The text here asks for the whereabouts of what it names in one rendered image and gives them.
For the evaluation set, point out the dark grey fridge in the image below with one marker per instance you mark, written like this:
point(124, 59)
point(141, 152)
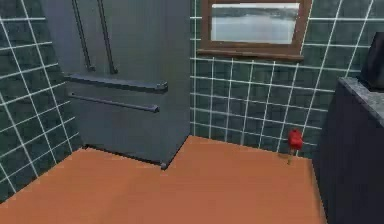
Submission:
point(140, 40)

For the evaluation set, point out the brown framed window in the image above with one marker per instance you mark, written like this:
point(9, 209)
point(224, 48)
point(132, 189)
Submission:
point(255, 25)

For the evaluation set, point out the dark cupboard with grey worktop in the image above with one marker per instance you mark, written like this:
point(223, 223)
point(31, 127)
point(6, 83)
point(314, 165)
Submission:
point(353, 156)

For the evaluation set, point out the black appliance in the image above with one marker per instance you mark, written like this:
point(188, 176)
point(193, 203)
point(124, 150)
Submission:
point(375, 63)

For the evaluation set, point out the red mailbox on post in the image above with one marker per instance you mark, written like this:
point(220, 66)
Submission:
point(295, 139)

